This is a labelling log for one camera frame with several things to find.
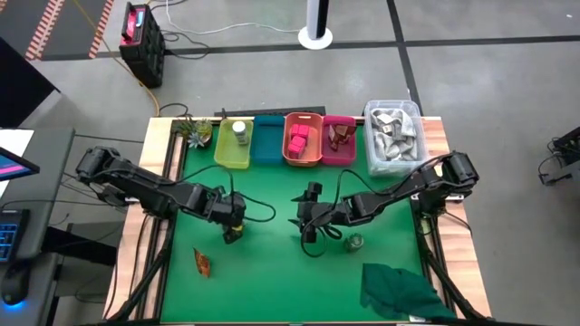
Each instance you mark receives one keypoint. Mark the black panel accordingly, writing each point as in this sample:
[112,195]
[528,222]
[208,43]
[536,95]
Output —
[22,86]

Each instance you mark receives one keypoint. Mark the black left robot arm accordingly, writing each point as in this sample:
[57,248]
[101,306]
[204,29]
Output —
[145,190]

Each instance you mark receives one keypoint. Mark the pink plastic bin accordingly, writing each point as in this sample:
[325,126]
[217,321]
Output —
[340,156]

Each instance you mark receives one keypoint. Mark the white-lid bagel seasoning jar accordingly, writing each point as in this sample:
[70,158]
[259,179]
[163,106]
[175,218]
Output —
[240,131]

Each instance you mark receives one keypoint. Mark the dark green cloth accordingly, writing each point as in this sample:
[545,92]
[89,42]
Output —
[399,290]

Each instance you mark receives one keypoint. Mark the computer screen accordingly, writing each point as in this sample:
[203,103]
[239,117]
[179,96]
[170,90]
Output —
[13,166]

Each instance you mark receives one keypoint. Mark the black plastic crate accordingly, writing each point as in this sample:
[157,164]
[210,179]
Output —
[147,59]

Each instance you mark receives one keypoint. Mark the green table mat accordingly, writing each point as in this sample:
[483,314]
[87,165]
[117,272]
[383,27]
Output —
[272,280]

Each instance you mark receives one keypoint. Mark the grey cloth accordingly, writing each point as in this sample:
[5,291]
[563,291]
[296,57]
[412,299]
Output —
[394,140]

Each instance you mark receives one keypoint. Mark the orange plastic bin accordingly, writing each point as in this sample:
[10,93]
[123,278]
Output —
[312,149]

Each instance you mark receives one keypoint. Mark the small succulent plant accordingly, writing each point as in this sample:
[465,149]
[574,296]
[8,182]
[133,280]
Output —
[199,133]

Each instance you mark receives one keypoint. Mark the dark floor mat orange stripes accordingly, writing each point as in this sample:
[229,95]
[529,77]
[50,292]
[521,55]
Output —
[68,27]

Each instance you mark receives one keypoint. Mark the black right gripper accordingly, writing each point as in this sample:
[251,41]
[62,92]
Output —
[317,213]

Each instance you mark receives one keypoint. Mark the black aluminium frame rail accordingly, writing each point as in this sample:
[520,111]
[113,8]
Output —
[158,290]
[446,285]

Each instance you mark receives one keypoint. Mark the orange spice packet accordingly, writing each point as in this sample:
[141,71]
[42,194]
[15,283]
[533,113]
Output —
[202,265]

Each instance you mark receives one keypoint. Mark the white tower fan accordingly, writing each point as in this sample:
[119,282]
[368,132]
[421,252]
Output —
[316,27]

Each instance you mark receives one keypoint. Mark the pink cube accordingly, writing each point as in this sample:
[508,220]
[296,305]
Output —
[297,147]
[301,130]

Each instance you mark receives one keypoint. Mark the grey desk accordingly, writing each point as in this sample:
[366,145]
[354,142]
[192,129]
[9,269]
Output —
[50,181]

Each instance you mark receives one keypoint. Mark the yellow-green plastic bin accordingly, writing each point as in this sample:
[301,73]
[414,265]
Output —
[229,151]

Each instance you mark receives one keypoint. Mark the backlit keyboard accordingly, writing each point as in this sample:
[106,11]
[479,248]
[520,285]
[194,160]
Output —
[10,235]

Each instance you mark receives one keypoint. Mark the white paper sheet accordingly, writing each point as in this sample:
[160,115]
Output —
[16,140]

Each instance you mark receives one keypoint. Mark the clear plastic storage box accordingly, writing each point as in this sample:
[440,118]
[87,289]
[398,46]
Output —
[368,149]

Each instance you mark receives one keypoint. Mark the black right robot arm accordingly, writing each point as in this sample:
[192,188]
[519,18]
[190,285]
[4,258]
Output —
[408,185]

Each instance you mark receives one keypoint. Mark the teal blue plastic bin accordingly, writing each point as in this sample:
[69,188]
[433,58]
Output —
[267,140]

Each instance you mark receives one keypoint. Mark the black flat bar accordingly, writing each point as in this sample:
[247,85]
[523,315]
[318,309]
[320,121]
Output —
[272,111]

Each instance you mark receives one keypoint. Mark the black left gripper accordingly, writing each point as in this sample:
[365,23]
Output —
[233,237]

